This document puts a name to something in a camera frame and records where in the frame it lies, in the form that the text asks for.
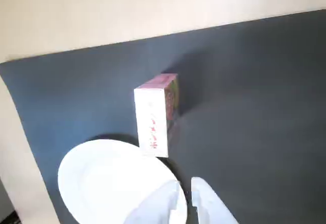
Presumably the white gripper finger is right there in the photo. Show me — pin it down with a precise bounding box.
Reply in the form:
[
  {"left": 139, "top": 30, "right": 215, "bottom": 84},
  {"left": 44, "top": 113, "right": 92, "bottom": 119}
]
[
  {"left": 190, "top": 176, "right": 240, "bottom": 224},
  {"left": 124, "top": 178, "right": 187, "bottom": 224}
]

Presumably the white round dish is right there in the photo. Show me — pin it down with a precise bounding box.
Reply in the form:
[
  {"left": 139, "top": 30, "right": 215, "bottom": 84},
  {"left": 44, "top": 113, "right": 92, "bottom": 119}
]
[{"left": 57, "top": 139, "right": 188, "bottom": 224}]

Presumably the pink and white small box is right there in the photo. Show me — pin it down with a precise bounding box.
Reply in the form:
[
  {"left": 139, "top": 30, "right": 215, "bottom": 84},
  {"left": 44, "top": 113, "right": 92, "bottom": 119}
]
[{"left": 133, "top": 73, "right": 179, "bottom": 158}]

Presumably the dark grey mat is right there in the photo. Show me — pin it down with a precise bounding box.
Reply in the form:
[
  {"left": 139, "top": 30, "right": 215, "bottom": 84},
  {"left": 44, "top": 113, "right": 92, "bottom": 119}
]
[{"left": 0, "top": 9, "right": 326, "bottom": 224}]

